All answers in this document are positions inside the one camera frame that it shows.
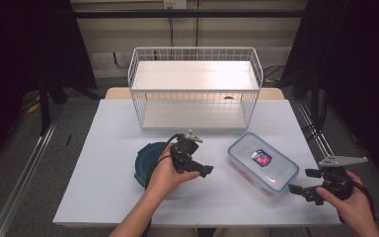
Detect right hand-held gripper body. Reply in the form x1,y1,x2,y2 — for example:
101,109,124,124
318,155,369,201

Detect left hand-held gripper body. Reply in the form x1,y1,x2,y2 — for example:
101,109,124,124
171,128,204,174

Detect round dark teal container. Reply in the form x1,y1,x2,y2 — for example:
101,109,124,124
133,141,176,190

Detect clear rectangular food container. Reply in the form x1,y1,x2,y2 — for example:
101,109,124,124
227,131,300,200

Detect white wire shelf rack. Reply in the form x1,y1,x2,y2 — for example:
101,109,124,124
127,45,265,131

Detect person's right hand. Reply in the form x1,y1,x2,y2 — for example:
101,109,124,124
315,171,378,231

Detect person's left hand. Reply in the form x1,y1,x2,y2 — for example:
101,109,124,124
146,144,201,198

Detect wooden table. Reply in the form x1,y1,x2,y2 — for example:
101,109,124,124
104,87,285,101

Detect black curtain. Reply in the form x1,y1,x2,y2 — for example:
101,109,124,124
280,0,379,181
0,0,98,169

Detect black horizontal bar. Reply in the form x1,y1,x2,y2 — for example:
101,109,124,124
72,9,308,19

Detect black metal stand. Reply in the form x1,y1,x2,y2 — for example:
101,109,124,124
38,77,52,135

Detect left hand-held gripper black cable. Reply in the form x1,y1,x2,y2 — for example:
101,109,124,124
144,132,183,191

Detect hand-held gripper black cable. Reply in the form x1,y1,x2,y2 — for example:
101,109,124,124
144,132,183,191
350,179,377,222

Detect right hand-held gripper black cable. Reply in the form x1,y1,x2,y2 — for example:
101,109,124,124
350,179,377,222

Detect metal floor rail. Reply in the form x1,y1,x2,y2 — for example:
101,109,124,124
0,105,67,237
297,102,379,237

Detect black floor cables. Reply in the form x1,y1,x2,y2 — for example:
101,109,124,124
263,64,288,84

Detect black hanging cable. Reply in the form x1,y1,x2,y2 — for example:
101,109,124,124
194,0,200,47
169,8,176,47

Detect white wall outlet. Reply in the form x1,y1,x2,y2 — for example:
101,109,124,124
163,0,188,10

